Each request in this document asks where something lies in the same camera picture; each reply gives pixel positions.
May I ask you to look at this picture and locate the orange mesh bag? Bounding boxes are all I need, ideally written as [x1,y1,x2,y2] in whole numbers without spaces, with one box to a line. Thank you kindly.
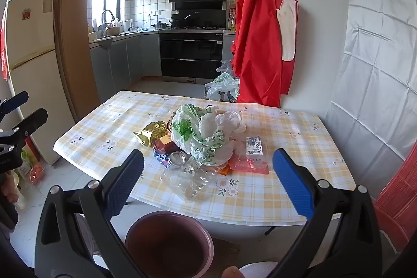
[29,164,44,184]

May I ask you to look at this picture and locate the gold foil packet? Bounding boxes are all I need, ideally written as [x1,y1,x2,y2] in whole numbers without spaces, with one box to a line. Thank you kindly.
[134,121,168,147]

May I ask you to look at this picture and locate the person's white trousers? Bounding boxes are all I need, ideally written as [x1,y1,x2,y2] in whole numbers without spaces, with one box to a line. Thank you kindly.
[239,261,279,278]

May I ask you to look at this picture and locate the white wall sheet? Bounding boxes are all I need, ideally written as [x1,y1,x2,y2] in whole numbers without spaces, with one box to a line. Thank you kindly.
[324,0,417,200]

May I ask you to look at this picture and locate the black oven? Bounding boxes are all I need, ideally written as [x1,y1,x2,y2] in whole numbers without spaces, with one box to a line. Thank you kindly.
[159,30,224,80]

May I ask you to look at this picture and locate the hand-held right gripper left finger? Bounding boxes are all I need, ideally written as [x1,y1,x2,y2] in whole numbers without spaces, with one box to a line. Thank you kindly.
[34,149,145,278]

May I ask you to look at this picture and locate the black range hood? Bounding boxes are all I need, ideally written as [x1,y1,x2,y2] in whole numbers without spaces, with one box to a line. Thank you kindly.
[169,0,228,29]

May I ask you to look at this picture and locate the brown red printed paper bag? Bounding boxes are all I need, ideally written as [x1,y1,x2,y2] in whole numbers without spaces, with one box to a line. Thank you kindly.
[153,126,178,153]

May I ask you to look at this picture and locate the clear plastic bottle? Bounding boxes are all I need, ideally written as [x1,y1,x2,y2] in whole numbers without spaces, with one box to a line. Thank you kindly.
[161,161,229,202]

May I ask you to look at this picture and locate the red apron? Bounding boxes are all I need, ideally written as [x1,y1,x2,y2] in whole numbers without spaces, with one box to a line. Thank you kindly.
[231,0,298,107]

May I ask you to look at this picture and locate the red hanging cloth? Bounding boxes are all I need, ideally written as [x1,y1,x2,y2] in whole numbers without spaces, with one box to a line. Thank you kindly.
[0,13,9,80]

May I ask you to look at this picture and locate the grey lower kitchen cabinets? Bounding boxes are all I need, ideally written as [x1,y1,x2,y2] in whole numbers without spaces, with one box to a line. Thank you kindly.
[89,29,162,103]

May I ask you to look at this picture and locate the blue snack wrapper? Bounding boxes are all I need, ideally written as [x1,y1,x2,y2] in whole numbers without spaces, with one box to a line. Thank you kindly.
[154,151,171,166]

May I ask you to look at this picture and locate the plain white plastic bag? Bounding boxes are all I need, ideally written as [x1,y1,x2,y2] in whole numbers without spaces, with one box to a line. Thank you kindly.
[208,110,247,148]

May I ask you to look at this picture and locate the person's left hand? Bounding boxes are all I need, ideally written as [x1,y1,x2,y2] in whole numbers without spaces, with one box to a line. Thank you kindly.
[0,180,18,205]

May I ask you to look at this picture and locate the green snack packet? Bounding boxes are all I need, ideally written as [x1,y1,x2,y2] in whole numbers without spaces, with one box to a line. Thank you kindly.
[18,148,36,177]

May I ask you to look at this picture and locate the steel kitchen faucet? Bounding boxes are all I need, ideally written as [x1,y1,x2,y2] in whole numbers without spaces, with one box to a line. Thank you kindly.
[100,9,115,29]

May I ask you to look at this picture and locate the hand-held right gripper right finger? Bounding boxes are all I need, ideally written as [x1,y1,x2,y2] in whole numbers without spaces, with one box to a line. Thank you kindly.
[272,148,382,278]

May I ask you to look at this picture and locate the pile of plastic bags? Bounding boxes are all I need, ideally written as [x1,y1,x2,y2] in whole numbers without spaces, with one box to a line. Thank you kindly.
[205,60,241,103]

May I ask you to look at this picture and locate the red woven chair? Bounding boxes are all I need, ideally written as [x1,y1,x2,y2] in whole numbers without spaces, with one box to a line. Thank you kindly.
[373,151,417,252]

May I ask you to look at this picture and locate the pink plastic bin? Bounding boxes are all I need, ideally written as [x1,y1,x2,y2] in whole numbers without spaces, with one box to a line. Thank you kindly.
[125,211,214,278]

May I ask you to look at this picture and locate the green printed white plastic bag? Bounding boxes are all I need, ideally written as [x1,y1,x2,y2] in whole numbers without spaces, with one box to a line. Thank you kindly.
[171,104,235,166]

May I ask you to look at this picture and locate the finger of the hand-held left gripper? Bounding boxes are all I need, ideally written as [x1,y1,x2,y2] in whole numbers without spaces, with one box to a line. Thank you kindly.
[0,91,29,117]
[10,108,49,138]

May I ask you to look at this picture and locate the cream refrigerator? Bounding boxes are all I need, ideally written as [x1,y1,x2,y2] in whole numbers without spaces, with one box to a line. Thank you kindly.
[5,0,77,166]

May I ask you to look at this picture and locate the yellow checked tablecloth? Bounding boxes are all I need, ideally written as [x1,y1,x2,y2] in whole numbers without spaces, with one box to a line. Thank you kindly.
[53,91,357,226]

